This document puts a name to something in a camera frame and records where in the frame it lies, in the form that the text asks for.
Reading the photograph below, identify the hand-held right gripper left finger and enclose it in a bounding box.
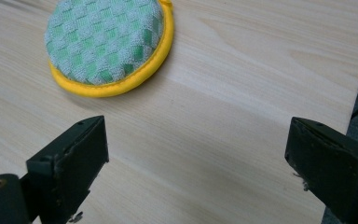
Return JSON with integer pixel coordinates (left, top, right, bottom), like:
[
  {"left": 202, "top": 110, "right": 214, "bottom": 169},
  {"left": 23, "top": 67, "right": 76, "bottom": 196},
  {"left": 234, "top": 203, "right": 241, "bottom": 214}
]
[{"left": 21, "top": 115, "right": 110, "bottom": 224}]

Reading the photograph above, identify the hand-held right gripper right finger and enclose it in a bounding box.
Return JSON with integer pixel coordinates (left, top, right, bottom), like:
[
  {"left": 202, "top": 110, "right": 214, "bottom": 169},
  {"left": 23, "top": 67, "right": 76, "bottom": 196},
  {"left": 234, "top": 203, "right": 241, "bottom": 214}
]
[{"left": 284, "top": 116, "right": 358, "bottom": 224}]

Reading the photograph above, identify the round green checkered yellow-rimmed sponge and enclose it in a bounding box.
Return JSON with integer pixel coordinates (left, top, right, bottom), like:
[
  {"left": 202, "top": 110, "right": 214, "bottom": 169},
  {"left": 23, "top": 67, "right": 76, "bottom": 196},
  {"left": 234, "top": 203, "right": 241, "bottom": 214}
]
[{"left": 44, "top": 0, "right": 175, "bottom": 99}]

